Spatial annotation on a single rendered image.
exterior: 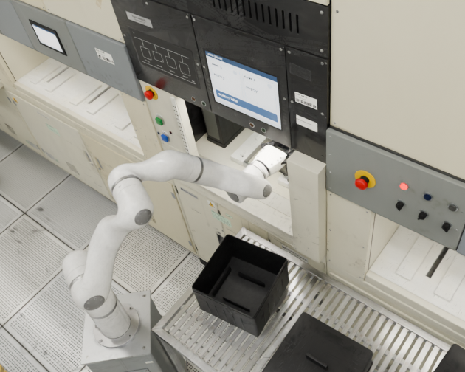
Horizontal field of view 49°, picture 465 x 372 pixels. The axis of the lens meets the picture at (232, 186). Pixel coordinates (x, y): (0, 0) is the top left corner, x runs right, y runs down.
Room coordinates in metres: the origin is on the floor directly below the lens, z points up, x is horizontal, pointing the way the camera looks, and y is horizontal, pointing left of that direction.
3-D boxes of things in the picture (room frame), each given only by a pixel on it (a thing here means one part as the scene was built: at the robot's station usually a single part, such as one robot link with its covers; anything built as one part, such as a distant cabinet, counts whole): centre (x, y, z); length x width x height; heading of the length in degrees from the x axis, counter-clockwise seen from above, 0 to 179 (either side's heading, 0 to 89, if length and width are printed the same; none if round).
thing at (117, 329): (1.01, 0.57, 0.85); 0.19 x 0.19 x 0.18
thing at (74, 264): (1.04, 0.59, 1.07); 0.19 x 0.12 x 0.24; 20
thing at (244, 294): (1.03, 0.04, 0.85); 0.28 x 0.28 x 0.17; 51
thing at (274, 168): (1.33, -0.16, 1.20); 0.11 x 0.10 x 0.07; 129
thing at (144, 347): (1.01, 0.57, 0.38); 0.28 x 0.28 x 0.76; 87
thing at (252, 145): (1.67, -0.17, 0.89); 0.22 x 0.21 x 0.04; 132
